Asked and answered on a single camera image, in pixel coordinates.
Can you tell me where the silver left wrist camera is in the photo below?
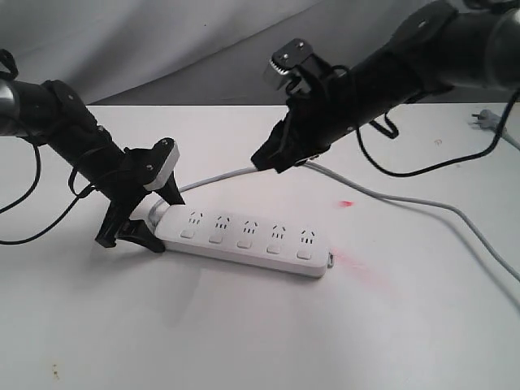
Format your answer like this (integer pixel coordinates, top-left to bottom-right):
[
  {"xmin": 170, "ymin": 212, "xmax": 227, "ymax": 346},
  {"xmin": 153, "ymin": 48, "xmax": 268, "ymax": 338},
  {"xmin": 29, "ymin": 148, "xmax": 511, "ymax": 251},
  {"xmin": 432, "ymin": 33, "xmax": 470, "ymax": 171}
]
[{"xmin": 124, "ymin": 137, "xmax": 180, "ymax": 192}]

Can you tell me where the grey power cord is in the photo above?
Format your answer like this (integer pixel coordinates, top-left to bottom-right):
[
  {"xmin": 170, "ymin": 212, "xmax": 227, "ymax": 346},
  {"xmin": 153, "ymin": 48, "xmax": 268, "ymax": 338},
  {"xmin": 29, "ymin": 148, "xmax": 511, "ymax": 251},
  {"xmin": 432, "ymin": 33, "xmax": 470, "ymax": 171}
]
[{"xmin": 146, "ymin": 160, "xmax": 520, "ymax": 282}]

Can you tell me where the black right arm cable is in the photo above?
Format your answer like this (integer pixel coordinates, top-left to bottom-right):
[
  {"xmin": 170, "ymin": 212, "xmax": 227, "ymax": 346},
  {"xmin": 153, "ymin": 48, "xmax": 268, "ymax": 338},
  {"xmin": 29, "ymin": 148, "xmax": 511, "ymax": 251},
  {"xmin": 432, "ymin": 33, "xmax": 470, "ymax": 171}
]
[{"xmin": 355, "ymin": 89, "xmax": 520, "ymax": 177}]

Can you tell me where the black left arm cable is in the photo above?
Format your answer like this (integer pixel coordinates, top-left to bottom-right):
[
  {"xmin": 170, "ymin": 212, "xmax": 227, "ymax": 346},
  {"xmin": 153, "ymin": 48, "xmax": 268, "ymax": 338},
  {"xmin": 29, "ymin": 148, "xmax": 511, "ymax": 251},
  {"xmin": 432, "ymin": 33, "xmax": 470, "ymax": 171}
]
[{"xmin": 0, "ymin": 133, "xmax": 102, "ymax": 246}]

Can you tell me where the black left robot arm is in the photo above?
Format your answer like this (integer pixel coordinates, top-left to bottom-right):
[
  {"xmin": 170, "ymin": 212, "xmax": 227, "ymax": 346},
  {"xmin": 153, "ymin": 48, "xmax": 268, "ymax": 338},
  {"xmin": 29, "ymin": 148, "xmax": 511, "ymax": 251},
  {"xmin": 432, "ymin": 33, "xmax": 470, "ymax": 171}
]
[{"xmin": 1, "ymin": 50, "xmax": 184, "ymax": 253}]

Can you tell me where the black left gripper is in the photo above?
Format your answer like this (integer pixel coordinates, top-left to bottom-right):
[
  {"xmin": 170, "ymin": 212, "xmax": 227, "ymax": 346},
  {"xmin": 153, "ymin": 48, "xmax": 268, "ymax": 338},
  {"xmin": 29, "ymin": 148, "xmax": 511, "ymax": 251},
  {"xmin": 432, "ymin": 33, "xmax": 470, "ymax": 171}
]
[{"xmin": 95, "ymin": 172, "xmax": 185, "ymax": 254}]

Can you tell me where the white five-socket power strip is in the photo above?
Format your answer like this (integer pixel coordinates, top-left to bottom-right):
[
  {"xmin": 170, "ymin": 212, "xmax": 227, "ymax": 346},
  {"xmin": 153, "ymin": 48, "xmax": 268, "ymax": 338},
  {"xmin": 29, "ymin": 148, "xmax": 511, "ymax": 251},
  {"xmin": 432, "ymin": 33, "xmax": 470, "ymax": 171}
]
[{"xmin": 154, "ymin": 206, "xmax": 334, "ymax": 279}]

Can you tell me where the grey backdrop cloth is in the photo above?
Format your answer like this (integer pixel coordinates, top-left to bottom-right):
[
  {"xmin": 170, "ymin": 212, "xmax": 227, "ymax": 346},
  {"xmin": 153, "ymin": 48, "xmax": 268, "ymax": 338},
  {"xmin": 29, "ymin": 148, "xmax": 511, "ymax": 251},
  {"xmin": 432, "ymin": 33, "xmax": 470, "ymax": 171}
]
[{"xmin": 0, "ymin": 0, "xmax": 520, "ymax": 106}]

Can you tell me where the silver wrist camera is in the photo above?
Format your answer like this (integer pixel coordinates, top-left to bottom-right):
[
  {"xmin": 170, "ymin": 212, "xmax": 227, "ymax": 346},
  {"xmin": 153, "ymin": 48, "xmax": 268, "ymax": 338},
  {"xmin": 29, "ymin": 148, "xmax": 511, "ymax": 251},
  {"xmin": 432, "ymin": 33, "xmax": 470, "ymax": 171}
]
[
  {"xmin": 263, "ymin": 38, "xmax": 332, "ymax": 96},
  {"xmin": 124, "ymin": 137, "xmax": 180, "ymax": 192}
]

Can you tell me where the grey wall plug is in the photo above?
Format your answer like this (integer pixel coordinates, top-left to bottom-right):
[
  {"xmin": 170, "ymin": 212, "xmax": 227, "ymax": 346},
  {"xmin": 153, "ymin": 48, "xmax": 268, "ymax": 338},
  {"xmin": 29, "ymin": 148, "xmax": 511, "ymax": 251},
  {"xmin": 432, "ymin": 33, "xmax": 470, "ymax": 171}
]
[{"xmin": 472, "ymin": 109, "xmax": 519, "ymax": 150}]

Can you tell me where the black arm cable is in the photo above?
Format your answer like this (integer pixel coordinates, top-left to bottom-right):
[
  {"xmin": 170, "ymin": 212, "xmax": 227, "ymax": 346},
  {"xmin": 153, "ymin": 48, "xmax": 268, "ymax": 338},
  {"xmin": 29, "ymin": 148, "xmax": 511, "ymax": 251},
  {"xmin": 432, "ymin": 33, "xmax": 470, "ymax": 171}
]
[
  {"xmin": 0, "ymin": 133, "xmax": 102, "ymax": 246},
  {"xmin": 355, "ymin": 89, "xmax": 520, "ymax": 177}
]

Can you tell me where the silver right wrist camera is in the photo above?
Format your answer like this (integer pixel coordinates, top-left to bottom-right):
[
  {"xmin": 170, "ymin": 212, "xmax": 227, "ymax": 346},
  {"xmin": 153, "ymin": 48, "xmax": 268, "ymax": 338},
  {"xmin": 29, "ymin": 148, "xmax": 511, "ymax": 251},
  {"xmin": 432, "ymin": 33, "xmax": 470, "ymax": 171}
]
[{"xmin": 263, "ymin": 38, "xmax": 332, "ymax": 96}]

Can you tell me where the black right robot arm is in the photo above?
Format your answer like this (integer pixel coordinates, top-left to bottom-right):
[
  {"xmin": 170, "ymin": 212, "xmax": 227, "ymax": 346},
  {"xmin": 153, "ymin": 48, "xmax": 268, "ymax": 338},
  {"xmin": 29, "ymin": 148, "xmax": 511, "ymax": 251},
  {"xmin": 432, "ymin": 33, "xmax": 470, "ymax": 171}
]
[{"xmin": 251, "ymin": 1, "xmax": 519, "ymax": 172}]

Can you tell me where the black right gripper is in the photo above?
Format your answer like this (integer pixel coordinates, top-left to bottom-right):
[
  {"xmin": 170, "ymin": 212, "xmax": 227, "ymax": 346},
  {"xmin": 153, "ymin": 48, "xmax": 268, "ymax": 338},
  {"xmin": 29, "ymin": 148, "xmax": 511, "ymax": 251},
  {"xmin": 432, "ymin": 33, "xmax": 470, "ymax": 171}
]
[{"xmin": 251, "ymin": 84, "xmax": 358, "ymax": 173}]

